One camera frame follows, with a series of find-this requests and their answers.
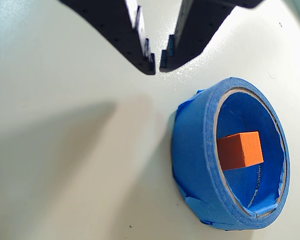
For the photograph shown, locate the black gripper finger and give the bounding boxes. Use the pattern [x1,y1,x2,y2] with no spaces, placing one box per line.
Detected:
[58,0,157,76]
[159,0,264,73]

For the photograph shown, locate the orange cube block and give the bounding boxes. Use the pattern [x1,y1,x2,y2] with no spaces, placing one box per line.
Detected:
[216,131,264,172]

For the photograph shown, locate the blue tape roll bin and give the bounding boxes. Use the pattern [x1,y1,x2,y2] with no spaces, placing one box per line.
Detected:
[171,76,291,231]

